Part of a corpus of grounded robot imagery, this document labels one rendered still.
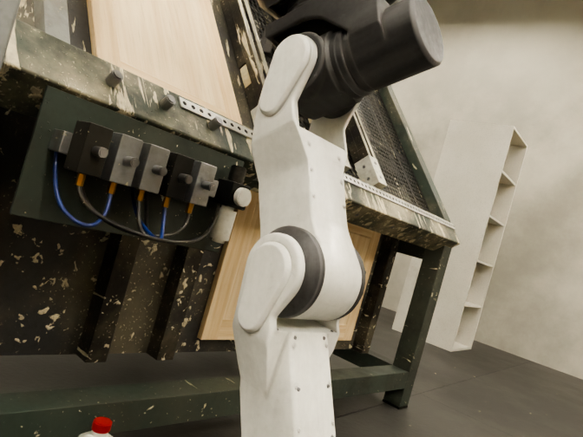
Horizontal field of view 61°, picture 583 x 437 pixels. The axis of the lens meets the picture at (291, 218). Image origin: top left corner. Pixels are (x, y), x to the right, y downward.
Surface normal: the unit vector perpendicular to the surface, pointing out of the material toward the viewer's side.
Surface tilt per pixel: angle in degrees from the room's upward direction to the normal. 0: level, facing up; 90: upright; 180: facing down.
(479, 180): 90
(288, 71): 90
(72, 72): 51
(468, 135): 90
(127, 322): 90
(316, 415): 64
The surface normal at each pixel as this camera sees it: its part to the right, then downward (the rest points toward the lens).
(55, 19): 0.73, -0.45
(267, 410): -0.63, -0.19
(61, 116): 0.73, 0.20
